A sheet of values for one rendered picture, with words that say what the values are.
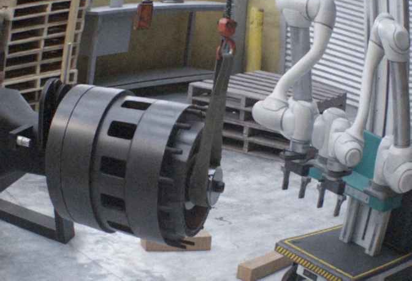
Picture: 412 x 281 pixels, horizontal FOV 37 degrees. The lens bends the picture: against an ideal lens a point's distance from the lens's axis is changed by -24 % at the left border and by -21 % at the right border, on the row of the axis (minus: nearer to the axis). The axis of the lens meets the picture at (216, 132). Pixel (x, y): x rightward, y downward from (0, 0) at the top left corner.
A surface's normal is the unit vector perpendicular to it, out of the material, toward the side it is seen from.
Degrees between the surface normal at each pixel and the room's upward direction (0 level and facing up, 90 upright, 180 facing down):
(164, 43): 90
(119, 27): 90
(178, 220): 115
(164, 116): 24
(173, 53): 90
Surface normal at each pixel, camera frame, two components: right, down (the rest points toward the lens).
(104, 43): 0.72, 0.23
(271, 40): -0.69, 0.12
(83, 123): -0.15, -0.51
